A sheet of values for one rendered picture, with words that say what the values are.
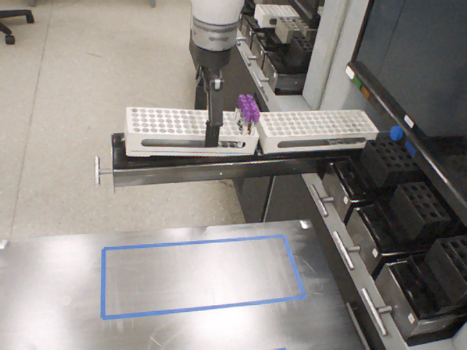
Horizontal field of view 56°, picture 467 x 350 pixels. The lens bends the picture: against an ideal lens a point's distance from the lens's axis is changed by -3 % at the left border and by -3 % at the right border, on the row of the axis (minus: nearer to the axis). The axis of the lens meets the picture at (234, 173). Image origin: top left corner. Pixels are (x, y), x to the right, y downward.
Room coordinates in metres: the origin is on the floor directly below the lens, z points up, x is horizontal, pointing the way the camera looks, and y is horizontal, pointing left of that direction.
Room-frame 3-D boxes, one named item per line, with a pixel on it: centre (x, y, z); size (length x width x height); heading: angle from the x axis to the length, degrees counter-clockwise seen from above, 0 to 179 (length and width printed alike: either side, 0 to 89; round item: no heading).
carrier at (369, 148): (0.82, -0.32, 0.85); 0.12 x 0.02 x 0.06; 20
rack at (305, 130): (0.93, -0.19, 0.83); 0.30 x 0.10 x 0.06; 109
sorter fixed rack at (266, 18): (1.67, -0.14, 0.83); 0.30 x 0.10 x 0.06; 109
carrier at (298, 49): (1.34, -0.14, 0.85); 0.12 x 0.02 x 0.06; 19
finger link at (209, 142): (0.78, 0.06, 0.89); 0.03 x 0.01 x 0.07; 109
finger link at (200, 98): (0.91, 0.11, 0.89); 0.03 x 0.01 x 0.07; 109
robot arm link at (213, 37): (0.84, 0.08, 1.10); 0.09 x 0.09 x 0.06
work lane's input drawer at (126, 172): (0.87, -0.02, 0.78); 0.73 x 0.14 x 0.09; 109
